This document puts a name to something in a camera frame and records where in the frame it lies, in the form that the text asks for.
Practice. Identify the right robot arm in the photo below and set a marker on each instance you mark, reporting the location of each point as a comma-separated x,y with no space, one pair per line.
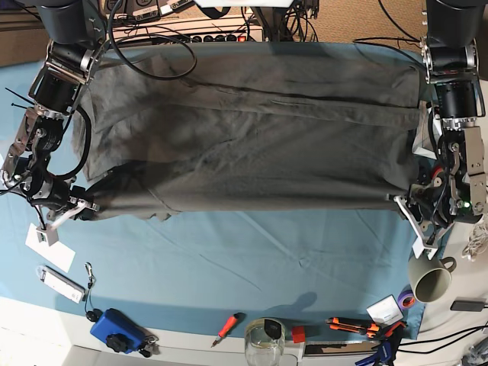
78,40

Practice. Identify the white patterned paper booklet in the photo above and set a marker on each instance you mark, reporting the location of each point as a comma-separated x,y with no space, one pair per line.
422,145

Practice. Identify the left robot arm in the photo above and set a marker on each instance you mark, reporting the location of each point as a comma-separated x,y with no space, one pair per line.
451,58

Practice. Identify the red handled screwdriver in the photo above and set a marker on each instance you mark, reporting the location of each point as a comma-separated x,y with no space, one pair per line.
231,322

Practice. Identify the blue box with knob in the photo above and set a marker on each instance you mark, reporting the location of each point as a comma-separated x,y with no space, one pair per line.
116,331

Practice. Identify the beige mug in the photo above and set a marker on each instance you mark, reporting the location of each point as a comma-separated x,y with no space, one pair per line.
430,279

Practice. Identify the white paper card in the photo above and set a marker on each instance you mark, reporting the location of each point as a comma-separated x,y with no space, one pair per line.
56,253

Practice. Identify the black power strip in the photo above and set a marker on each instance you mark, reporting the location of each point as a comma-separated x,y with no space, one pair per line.
219,38

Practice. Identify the small red block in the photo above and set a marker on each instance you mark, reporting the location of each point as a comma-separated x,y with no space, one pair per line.
298,334

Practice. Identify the clear glass jar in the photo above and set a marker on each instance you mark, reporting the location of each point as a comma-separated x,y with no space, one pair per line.
264,342

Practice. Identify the key bunch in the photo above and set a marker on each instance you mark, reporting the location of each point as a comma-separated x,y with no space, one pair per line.
149,346

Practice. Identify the grey T-shirt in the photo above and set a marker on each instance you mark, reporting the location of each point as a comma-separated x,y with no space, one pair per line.
298,127

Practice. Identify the red tape roll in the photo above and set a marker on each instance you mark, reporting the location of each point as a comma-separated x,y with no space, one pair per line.
437,170

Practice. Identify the blue black clamp bottom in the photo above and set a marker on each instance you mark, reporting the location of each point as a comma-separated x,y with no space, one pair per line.
385,352

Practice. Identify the white small box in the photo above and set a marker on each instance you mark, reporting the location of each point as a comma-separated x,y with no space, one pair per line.
385,312

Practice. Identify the purple tape roll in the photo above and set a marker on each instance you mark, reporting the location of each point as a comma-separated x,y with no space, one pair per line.
406,299

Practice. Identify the blue table cloth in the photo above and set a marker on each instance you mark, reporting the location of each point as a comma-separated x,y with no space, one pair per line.
191,271

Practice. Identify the orange black utility knife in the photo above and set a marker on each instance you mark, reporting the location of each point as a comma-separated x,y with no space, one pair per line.
359,326

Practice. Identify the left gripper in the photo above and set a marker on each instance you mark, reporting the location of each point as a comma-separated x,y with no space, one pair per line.
446,201

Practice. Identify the white packaged stick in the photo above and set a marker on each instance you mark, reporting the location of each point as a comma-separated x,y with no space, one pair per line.
61,284

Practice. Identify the black power adapter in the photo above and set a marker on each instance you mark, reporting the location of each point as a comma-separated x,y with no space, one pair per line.
468,306

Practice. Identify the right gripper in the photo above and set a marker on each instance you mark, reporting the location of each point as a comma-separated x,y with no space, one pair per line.
56,194

